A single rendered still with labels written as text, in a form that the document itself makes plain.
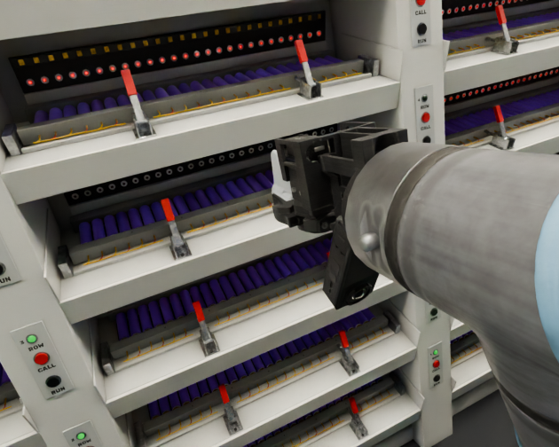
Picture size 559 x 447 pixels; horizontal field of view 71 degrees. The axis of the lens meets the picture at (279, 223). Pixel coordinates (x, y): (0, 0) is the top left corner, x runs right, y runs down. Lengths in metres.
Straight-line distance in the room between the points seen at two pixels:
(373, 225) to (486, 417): 1.09
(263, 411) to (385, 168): 0.68
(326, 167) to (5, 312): 0.48
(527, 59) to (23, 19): 0.85
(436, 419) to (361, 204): 0.96
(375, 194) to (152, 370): 0.57
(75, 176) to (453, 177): 0.48
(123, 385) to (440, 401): 0.74
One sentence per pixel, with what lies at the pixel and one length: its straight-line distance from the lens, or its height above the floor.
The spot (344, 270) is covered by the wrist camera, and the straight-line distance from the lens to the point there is 0.32.
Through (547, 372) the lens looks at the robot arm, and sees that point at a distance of 0.19.
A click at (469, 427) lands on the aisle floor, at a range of 1.26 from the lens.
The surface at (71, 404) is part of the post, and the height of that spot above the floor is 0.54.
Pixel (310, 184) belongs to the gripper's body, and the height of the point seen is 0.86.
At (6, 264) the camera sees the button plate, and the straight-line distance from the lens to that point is 0.62.
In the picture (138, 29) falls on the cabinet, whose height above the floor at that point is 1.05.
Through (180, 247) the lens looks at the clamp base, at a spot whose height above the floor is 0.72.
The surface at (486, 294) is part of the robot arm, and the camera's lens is 0.18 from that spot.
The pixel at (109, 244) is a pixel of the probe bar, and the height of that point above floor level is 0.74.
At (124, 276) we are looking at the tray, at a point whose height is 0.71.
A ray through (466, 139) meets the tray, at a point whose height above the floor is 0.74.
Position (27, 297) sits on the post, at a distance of 0.63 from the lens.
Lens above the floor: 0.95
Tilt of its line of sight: 21 degrees down
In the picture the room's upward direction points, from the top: 11 degrees counter-clockwise
